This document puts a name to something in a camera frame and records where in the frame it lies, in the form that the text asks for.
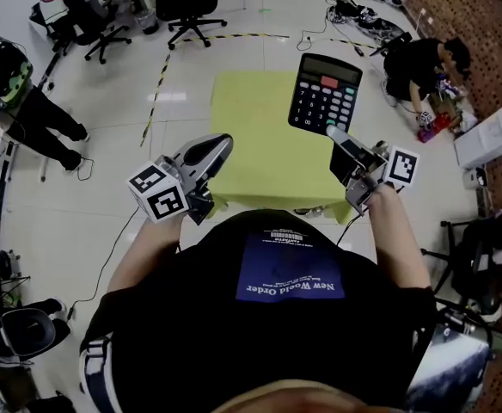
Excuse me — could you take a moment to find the black office chair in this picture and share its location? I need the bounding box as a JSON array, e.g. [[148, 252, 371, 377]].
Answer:
[[159, 0, 229, 52], [51, 0, 132, 65]]

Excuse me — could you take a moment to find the white cardboard box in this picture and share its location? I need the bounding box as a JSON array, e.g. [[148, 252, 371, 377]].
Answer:
[[452, 107, 502, 170]]

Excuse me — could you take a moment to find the yellow-black striped floor tape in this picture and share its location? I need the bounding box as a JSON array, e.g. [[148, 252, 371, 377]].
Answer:
[[176, 32, 291, 45], [329, 36, 380, 52], [139, 52, 172, 148]]

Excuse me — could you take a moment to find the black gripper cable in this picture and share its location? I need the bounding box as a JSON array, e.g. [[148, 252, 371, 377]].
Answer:
[[335, 213, 360, 248], [66, 206, 143, 320]]

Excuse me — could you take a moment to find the yellow-green tablecloth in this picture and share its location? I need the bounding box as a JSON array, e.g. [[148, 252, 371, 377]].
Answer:
[[209, 71, 356, 226]]

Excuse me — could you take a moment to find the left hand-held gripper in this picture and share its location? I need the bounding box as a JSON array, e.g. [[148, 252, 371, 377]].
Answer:
[[126, 133, 235, 226]]

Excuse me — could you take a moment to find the pile of colourful toys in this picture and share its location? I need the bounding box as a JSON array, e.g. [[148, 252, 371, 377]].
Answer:
[[416, 79, 479, 145]]

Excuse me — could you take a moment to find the person's black printed t-shirt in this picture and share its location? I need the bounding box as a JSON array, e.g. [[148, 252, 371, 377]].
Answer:
[[78, 208, 438, 410]]

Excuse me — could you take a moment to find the tangle of black cables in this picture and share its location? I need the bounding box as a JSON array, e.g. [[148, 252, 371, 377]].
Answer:
[[326, 0, 413, 58]]

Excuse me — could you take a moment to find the black stool with gear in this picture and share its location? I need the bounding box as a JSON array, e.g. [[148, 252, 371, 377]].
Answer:
[[0, 298, 72, 366]]

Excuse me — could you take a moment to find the person's right forearm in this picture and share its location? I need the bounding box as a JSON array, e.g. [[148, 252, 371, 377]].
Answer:
[[368, 183, 432, 291]]

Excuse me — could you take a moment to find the black wire rack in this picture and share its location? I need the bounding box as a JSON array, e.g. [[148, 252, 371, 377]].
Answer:
[[0, 250, 32, 311]]

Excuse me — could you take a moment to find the black calculator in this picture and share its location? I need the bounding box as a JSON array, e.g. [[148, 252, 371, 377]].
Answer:
[[287, 52, 364, 138]]

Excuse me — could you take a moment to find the black folding chair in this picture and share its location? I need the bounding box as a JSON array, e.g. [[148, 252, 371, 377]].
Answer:
[[420, 211, 502, 317]]

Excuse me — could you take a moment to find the person's left forearm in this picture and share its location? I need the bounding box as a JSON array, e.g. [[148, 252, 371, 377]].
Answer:
[[106, 211, 188, 293]]

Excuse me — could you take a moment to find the mesh waste bin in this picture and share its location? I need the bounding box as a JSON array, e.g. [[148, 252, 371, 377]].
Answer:
[[133, 8, 160, 36]]

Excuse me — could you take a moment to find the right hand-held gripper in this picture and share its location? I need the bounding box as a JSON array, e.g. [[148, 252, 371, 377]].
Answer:
[[325, 123, 422, 218]]

